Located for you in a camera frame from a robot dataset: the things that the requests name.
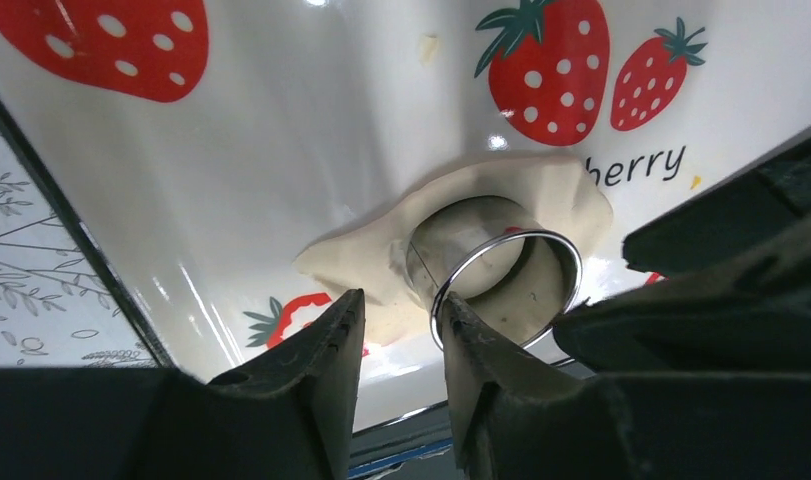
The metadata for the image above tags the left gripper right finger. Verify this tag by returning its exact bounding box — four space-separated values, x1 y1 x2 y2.
440 296 811 479

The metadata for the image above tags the white dough piece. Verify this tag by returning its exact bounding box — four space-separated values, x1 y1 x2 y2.
293 155 613 346

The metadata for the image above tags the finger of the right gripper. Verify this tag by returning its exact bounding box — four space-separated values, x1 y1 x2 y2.
553 137 811 372

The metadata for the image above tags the strawberry pattern rectangular tray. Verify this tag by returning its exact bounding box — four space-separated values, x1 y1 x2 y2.
0 1 811 429

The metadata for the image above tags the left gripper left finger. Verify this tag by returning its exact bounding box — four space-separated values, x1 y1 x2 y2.
0 289 365 479

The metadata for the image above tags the floral tablecloth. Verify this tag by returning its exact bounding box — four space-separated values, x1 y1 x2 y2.
0 131 157 368

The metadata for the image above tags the metal round cookie cutter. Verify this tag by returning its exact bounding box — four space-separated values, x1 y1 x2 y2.
405 196 583 348

